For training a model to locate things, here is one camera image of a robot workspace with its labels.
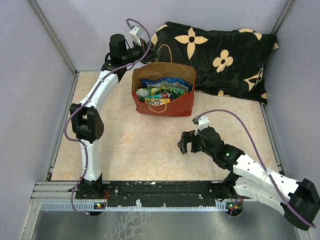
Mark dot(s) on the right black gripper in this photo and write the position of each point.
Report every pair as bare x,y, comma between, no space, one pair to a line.
187,137

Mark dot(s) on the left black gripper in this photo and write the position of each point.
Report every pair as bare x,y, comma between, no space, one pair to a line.
143,51

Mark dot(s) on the red brown paper bag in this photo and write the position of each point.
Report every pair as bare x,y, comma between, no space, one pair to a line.
180,107

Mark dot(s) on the yellow m&m's packet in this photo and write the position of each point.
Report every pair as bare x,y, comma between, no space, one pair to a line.
156,101

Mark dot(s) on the black floral pillow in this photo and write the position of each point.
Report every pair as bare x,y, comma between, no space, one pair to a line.
228,63

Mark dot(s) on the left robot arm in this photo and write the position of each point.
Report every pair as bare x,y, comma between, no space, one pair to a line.
85,119

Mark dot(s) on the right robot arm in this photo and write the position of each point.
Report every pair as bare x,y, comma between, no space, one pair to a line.
298,201

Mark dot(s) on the blue snack bag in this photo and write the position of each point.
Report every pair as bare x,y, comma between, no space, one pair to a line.
167,82

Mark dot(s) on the green yellow snack packet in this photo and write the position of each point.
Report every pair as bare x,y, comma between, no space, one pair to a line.
173,92

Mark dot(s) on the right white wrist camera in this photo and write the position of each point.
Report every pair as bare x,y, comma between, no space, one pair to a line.
201,123

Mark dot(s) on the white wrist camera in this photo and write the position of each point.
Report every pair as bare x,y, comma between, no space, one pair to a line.
135,33
201,123

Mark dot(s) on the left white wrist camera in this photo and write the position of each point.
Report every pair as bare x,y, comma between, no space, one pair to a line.
135,33

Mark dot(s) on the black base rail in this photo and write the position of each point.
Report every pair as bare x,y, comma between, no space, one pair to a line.
156,194

